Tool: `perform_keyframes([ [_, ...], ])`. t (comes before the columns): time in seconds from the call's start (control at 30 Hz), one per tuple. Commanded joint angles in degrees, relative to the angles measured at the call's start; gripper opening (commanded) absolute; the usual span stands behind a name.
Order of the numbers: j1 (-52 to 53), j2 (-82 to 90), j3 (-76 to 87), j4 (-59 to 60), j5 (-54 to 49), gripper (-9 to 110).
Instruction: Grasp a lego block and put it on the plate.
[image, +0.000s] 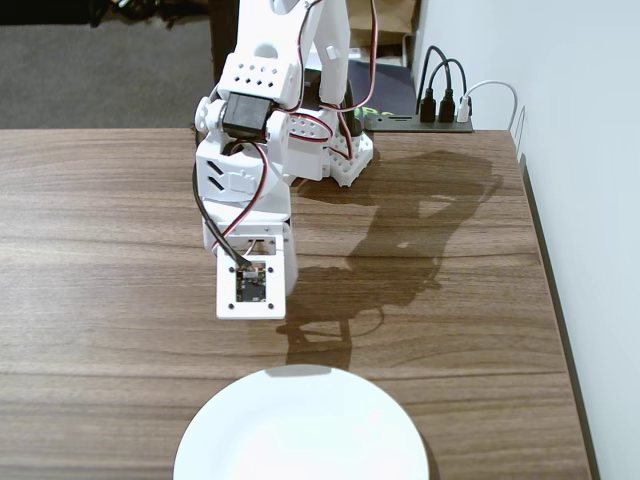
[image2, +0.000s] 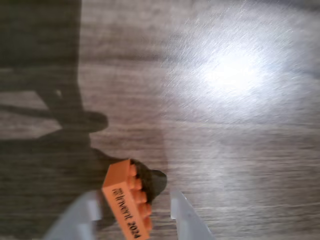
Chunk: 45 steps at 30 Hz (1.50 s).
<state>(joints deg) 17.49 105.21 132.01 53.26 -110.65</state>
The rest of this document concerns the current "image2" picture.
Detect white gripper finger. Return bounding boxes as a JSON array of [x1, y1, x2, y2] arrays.
[[42, 191, 104, 240], [169, 190, 216, 240]]

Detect orange lego block with print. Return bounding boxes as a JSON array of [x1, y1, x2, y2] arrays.
[[101, 158, 154, 240]]

